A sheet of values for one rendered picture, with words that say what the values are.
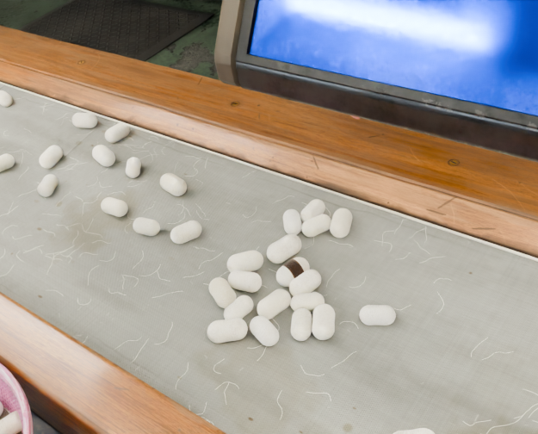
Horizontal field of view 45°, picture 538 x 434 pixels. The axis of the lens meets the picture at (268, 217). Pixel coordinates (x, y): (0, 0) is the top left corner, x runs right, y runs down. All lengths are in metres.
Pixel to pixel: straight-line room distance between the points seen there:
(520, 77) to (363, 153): 0.49
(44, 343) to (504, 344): 0.40
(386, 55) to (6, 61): 0.95
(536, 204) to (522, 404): 0.21
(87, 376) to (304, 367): 0.18
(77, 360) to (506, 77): 0.45
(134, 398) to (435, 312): 0.27
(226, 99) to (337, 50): 0.60
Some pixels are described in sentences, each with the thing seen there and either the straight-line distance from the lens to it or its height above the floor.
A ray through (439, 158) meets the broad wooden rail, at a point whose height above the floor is 0.76.
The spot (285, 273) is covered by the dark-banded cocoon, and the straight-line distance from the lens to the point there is 0.62.
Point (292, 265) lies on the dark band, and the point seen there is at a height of 0.76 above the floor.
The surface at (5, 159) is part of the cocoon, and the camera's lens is 0.92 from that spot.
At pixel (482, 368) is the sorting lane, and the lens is 0.57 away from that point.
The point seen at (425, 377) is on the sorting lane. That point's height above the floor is 0.74.
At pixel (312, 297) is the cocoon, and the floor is 0.76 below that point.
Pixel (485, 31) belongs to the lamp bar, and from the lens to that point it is 0.27.
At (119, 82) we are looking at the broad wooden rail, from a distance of 0.99.
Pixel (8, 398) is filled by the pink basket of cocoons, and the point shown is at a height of 0.74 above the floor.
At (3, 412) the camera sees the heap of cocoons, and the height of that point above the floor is 0.72.
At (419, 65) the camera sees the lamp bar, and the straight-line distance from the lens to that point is 0.27.
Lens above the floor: 1.20
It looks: 40 degrees down
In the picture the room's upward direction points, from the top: 12 degrees counter-clockwise
